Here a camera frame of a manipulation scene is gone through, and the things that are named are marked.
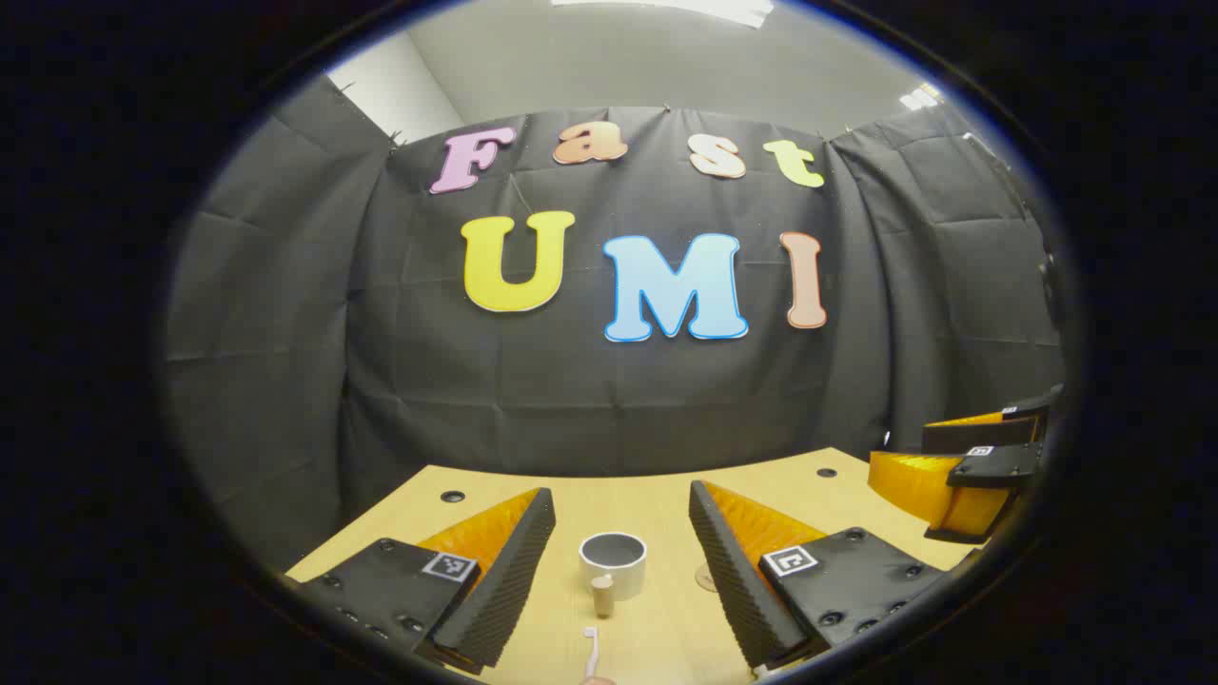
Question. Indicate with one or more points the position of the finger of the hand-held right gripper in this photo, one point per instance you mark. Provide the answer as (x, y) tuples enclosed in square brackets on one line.
[(980, 436), (999, 464)]

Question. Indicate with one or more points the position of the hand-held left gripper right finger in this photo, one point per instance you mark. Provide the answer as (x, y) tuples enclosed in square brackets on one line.
[(728, 571)]

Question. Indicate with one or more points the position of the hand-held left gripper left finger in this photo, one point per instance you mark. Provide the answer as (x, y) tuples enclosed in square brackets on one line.
[(514, 571)]

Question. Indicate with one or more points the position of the round wooden coaster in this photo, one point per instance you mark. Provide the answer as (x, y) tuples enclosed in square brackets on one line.
[(706, 578)]

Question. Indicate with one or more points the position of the pale pink toothbrush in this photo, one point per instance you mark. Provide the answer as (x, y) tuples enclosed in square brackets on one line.
[(592, 656)]

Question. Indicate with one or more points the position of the wooden desktop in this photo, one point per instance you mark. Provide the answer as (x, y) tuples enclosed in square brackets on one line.
[(618, 504)]

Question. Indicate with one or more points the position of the black backdrop cloth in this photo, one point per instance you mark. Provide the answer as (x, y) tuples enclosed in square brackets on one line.
[(571, 400)]

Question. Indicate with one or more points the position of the ceiling light panel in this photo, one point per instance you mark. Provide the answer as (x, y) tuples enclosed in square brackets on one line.
[(920, 97), (685, 8)]

